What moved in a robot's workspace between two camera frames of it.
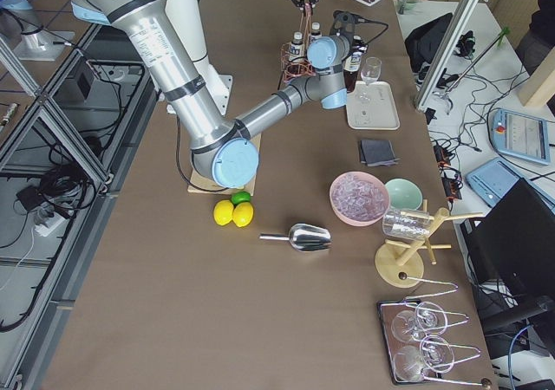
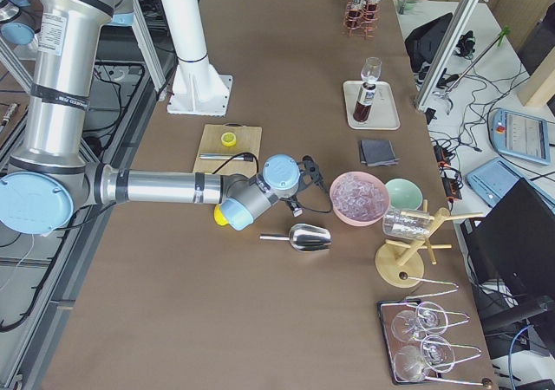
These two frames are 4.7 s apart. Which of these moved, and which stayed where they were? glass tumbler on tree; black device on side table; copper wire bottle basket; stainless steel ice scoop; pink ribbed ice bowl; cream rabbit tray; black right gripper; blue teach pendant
Moved: copper wire bottle basket; black right gripper
Stayed: stainless steel ice scoop; pink ribbed ice bowl; black device on side table; cream rabbit tray; blue teach pendant; glass tumbler on tree
